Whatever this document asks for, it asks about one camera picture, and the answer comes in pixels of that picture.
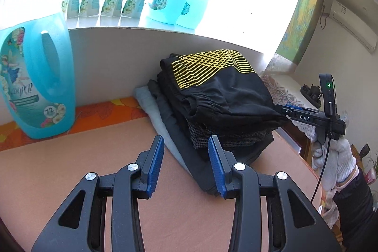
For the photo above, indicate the black sleeve forearm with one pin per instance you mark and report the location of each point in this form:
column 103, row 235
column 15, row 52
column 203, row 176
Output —
column 358, row 219

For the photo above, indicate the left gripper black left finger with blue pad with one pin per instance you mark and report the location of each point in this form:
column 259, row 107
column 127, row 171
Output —
column 79, row 222

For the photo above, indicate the orange floral bed sheet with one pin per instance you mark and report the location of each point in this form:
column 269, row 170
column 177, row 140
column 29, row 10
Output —
column 88, row 117

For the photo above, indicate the green yellow landscape painting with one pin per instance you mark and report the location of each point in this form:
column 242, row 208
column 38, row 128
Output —
column 298, row 34

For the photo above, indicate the white air conditioner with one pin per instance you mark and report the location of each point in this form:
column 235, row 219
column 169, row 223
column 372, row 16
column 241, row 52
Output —
column 354, row 25

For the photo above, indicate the dark teapot tray set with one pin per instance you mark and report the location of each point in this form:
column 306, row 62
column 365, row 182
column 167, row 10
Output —
column 313, row 94

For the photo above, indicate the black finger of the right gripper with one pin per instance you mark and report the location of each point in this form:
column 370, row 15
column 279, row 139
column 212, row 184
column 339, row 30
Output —
column 281, row 108

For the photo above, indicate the white knit gloved hand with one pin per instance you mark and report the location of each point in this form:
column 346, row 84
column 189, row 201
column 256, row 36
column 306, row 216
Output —
column 337, row 162

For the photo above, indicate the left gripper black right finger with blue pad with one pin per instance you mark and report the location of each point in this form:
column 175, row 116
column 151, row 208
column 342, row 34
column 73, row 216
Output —
column 293, row 222

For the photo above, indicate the blue detergent bottle left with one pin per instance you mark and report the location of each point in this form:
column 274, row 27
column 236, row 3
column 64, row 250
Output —
column 37, row 76

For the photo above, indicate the white lace tablecloth table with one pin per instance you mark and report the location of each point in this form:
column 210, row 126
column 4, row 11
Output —
column 285, row 90

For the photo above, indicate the black pants yellow stripes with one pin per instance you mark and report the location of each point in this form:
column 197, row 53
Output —
column 218, row 89

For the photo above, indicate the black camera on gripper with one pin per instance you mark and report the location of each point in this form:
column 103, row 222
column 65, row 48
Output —
column 327, row 85

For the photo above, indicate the stack of folded dark clothes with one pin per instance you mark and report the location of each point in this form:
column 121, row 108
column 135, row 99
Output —
column 188, row 141

